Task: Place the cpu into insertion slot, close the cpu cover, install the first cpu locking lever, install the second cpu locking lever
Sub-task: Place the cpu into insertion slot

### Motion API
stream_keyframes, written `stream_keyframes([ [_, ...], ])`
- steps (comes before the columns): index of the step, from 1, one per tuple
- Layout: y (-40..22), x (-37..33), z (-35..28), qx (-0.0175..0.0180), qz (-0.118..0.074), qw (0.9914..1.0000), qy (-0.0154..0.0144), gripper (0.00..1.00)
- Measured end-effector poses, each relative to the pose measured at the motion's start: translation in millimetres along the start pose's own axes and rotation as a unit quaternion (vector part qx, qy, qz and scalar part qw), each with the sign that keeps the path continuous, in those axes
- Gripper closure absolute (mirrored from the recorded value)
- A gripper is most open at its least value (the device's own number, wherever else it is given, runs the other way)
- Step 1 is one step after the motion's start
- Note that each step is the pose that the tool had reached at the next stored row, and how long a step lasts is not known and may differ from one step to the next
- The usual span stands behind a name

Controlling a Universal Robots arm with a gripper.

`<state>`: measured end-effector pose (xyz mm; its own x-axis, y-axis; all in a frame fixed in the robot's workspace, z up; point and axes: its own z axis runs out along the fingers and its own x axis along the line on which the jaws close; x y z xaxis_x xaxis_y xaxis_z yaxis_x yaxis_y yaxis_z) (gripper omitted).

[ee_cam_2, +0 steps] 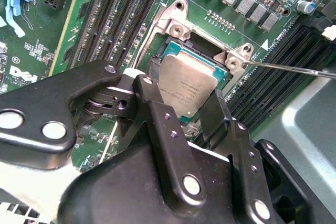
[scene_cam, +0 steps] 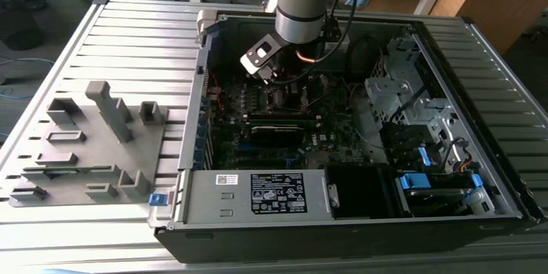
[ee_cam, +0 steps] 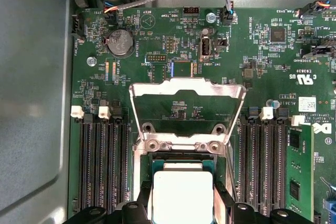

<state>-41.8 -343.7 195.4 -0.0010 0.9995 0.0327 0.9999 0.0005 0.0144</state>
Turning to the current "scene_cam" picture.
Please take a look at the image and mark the metal socket cover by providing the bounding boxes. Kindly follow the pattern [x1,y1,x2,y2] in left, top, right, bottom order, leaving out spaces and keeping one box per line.
[301,73,332,110]

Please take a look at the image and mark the square silver CPU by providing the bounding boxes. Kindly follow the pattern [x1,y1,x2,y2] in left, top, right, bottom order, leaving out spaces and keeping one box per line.
[272,89,302,110]

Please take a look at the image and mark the CPU socket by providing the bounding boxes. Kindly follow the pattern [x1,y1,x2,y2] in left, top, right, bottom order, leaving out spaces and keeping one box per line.
[261,85,312,115]

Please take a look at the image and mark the RAM slot black clips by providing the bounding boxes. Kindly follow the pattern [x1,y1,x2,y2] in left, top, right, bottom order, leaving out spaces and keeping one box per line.
[246,112,322,117]
[246,119,322,124]

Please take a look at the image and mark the blue expansion slot retainer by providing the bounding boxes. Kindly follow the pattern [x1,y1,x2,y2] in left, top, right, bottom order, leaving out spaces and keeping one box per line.
[192,92,213,171]

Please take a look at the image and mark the perforated metal drive cage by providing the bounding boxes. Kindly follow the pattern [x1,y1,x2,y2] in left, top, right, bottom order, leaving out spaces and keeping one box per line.
[362,28,433,129]

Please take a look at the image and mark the black graphics card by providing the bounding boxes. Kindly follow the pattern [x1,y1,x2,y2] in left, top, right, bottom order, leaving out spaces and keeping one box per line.
[250,125,308,149]

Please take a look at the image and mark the green motherboard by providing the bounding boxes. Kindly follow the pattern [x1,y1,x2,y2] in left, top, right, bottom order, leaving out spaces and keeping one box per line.
[204,70,380,172]

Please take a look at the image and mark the grey chipset heatsink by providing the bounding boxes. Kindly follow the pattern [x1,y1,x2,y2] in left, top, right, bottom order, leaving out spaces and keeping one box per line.
[306,151,332,168]

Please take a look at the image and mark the blue disk carrier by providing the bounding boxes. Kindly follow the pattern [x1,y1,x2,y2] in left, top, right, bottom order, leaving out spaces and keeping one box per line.
[414,146,432,166]
[396,172,486,218]

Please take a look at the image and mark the silver power supply unit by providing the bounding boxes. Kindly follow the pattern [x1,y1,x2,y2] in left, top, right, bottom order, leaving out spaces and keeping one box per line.
[169,168,336,228]

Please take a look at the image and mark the black hard disk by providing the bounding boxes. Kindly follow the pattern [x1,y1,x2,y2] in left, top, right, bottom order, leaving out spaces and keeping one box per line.
[404,187,468,218]

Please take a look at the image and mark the blue case latch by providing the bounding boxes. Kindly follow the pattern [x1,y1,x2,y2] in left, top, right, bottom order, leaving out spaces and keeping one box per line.
[146,193,169,208]

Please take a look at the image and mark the grey parts rack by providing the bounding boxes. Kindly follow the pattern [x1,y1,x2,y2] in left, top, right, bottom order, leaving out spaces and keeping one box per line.
[6,80,170,208]

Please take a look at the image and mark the black PC case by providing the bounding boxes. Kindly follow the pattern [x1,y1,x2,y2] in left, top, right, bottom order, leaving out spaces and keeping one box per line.
[146,9,548,264]

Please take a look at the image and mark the green RAM stick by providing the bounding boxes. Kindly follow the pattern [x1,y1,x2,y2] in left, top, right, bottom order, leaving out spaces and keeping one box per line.
[22,164,114,179]

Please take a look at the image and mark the black waste bin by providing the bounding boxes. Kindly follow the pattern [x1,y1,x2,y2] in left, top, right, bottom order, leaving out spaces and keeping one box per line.
[2,12,46,51]

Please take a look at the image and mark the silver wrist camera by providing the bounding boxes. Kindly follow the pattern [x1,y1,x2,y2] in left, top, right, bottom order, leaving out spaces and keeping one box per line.
[238,32,286,80]

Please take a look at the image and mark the black looped wire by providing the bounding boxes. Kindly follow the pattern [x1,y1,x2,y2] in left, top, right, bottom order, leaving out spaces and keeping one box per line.
[345,37,382,74]

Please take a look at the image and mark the thin white wire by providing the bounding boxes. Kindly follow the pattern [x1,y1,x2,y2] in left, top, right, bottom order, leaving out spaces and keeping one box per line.
[345,81,366,110]

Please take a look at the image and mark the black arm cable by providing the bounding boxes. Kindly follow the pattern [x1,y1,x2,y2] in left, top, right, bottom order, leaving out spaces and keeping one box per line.
[294,0,365,64]

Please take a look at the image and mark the black drive bay bracket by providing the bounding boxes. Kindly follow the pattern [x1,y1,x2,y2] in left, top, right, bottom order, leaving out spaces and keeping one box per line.
[378,122,434,163]

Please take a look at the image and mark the coloured wire bundle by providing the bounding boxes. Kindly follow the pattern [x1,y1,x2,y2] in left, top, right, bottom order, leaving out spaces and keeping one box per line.
[456,159,481,173]

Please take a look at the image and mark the blue floor cable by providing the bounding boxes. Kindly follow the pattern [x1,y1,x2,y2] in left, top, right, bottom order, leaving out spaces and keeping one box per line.
[0,56,56,100]

